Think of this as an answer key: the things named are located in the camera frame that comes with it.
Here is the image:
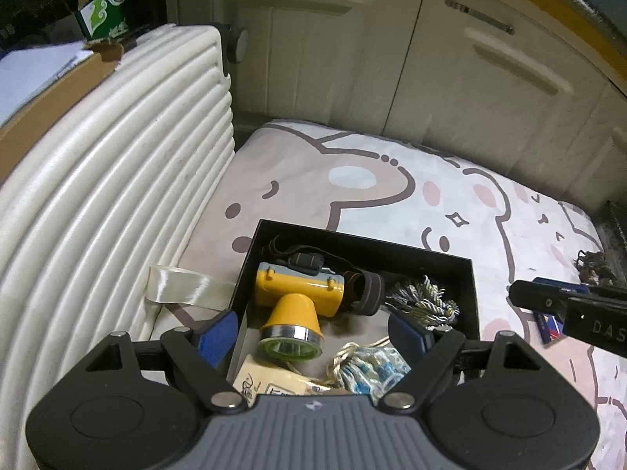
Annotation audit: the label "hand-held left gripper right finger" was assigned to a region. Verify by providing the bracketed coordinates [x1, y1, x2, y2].
[382, 312, 545, 410]

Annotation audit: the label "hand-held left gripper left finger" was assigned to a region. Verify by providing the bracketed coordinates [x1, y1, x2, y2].
[83, 309, 244, 413]

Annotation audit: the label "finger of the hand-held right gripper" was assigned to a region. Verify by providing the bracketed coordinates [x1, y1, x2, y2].
[508, 280, 627, 348]
[534, 277, 627, 299]

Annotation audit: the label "small blue red packet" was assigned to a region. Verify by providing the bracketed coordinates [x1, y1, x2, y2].
[534, 311, 564, 346]

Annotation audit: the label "blue floral drawstring pouch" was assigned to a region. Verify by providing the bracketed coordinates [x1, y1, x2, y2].
[289, 338, 412, 405]

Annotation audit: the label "silver braided rope bundle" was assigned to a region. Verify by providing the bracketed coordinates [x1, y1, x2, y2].
[384, 274, 461, 331]

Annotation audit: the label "beige printed paper packet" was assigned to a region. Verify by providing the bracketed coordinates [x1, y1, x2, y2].
[232, 352, 314, 407]

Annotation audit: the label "yellow headlamp with strap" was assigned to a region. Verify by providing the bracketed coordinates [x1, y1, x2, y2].
[255, 235, 385, 360]

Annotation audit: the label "black cardboard box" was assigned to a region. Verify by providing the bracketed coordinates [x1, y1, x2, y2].
[228, 219, 481, 402]

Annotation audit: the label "white satin ribbon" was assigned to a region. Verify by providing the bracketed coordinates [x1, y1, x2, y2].
[146, 264, 241, 311]

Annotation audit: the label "dark rough object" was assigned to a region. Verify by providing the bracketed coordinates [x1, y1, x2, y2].
[595, 201, 627, 275]

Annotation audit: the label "bear printed blanket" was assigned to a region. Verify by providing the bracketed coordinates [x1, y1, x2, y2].
[188, 120, 627, 470]

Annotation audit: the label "cream cabinet door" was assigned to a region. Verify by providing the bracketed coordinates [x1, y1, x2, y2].
[387, 0, 618, 192]
[167, 0, 432, 133]
[563, 83, 627, 211]

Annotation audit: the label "white ribbed suitcase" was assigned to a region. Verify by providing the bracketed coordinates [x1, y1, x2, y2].
[0, 23, 250, 470]

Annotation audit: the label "yellow trimmed grey panel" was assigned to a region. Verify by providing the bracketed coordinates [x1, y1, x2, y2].
[509, 0, 627, 99]

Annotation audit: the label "brown cardboard box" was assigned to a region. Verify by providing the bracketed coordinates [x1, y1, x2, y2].
[0, 42, 125, 182]

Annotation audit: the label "white paper sheets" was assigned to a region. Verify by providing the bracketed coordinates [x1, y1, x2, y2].
[0, 42, 94, 128]

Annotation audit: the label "green and white carton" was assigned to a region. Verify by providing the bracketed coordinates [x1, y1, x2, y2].
[76, 0, 133, 45]

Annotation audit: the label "metal cabinet handle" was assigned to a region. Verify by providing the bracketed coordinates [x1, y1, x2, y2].
[446, 0, 515, 35]

